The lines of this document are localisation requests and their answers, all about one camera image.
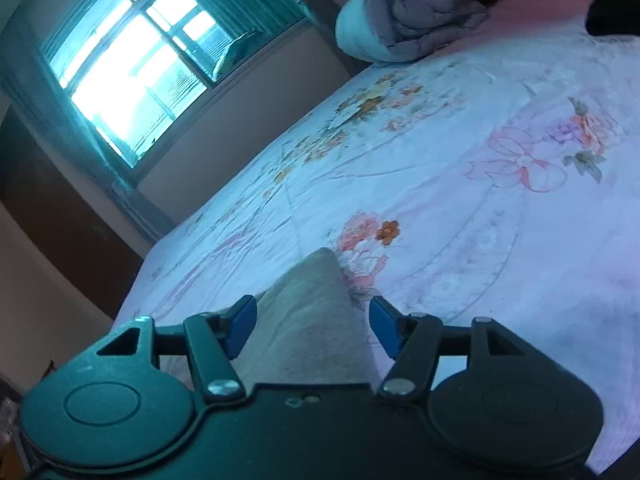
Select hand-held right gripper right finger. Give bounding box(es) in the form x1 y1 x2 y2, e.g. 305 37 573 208
369 296 532 404

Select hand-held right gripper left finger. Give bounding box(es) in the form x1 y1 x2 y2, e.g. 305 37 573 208
95 295 259 404

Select grey pants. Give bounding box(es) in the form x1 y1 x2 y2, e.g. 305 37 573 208
156 247 382 387

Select bed with pink floral sheet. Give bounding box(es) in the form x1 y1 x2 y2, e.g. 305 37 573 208
115 0 640 476

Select brown wooden door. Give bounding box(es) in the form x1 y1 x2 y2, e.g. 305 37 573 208
0 107 147 321

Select rolled grey duvet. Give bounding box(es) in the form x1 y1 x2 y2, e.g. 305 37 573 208
335 0 492 64

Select window with grey frame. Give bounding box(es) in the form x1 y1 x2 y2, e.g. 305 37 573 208
42 0 310 170

